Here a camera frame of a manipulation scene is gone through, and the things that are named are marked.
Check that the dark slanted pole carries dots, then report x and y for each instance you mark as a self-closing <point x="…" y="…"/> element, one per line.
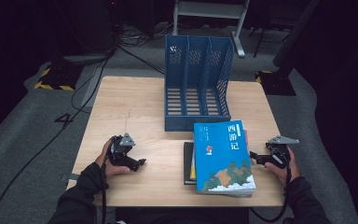
<point x="295" y="31"/>

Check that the blue plastic file rack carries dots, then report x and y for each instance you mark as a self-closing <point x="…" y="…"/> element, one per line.
<point x="175" y="123"/>

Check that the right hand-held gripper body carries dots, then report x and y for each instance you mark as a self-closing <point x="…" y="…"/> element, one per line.
<point x="278" y="154"/>

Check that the grey flat stand base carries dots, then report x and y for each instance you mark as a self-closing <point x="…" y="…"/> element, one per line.
<point x="84" y="58"/>

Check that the black yellow striped stand base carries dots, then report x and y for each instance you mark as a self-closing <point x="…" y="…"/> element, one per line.
<point x="59" y="77"/>
<point x="278" y="85"/>

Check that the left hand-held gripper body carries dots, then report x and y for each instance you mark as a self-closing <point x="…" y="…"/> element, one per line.
<point x="119" y="155"/>

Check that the person's right hand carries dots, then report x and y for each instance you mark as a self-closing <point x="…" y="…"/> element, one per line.
<point x="287" y="174"/>

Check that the black equipment case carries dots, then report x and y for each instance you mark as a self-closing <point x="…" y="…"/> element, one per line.
<point x="102" y="28"/>

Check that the blue landscape cover book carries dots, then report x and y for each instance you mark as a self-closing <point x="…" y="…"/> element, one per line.
<point x="222" y="155"/>

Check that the person's left hand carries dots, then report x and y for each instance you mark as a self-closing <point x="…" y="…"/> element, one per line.
<point x="110" y="170"/>

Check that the thin black stand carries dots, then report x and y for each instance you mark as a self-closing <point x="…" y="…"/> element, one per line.
<point x="260" y="43"/>

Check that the black hardcover book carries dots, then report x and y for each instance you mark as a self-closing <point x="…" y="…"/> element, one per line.
<point x="187" y="161"/>

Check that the grey metal floor bar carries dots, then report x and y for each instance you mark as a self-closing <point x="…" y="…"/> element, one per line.
<point x="90" y="90"/>

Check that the small grey tag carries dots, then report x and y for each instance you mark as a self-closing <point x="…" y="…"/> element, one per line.
<point x="70" y="177"/>

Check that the grey metal stand frame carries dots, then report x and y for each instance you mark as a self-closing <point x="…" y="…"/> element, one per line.
<point x="211" y="9"/>

